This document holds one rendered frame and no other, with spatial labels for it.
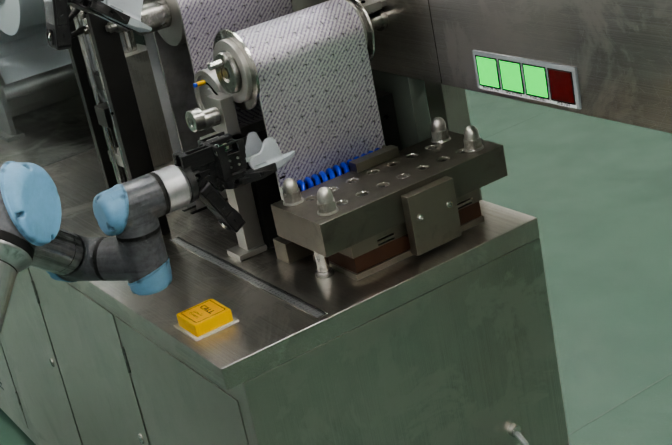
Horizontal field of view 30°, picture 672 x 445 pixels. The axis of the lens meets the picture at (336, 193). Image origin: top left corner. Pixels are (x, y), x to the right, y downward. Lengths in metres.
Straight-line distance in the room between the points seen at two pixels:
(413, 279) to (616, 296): 1.86
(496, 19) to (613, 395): 1.56
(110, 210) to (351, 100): 0.51
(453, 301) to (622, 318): 1.65
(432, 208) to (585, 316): 1.72
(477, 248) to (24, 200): 0.83
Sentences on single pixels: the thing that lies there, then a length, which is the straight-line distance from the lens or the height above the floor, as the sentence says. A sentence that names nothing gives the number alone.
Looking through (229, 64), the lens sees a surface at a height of 1.27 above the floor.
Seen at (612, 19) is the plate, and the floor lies 1.30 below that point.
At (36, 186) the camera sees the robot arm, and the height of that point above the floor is 1.27.
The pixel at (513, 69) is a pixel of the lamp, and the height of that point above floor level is 1.20.
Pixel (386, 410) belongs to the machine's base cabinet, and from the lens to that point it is 2.17.
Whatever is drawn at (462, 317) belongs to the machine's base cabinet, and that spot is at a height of 0.78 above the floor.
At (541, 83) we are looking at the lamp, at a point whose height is 1.18.
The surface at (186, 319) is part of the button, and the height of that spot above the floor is 0.92.
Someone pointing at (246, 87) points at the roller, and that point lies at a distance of 2.18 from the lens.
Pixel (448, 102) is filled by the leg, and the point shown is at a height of 1.01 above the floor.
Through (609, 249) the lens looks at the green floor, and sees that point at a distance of 4.22.
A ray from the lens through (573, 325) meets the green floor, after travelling 3.78.
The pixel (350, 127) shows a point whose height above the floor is 1.09.
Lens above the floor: 1.80
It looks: 21 degrees down
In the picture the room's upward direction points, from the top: 11 degrees counter-clockwise
